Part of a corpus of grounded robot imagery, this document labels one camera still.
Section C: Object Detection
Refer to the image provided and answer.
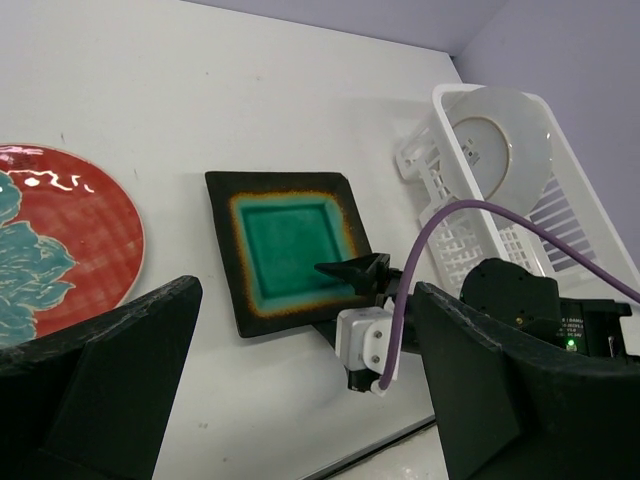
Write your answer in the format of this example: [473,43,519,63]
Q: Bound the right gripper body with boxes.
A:
[368,253,415,350]

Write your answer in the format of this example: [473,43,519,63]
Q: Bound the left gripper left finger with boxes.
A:
[1,275,203,479]

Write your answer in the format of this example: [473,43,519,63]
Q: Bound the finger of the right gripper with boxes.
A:
[314,253,380,295]
[313,322,337,345]

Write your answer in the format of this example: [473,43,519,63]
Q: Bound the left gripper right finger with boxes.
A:
[414,283,639,479]

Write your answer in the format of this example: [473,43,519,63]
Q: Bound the black green square plate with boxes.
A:
[205,171,375,338]

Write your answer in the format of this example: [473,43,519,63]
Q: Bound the red teal round plate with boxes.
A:
[1,144,145,348]
[447,87,552,216]

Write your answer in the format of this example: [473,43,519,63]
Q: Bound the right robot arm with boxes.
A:
[315,253,639,362]

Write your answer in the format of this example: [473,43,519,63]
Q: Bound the white plastic dish rack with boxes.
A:
[395,84,639,297]

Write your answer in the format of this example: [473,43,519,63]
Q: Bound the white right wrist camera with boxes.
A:
[334,306,404,397]

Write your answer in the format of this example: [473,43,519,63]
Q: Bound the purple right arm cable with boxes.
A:
[377,198,640,394]

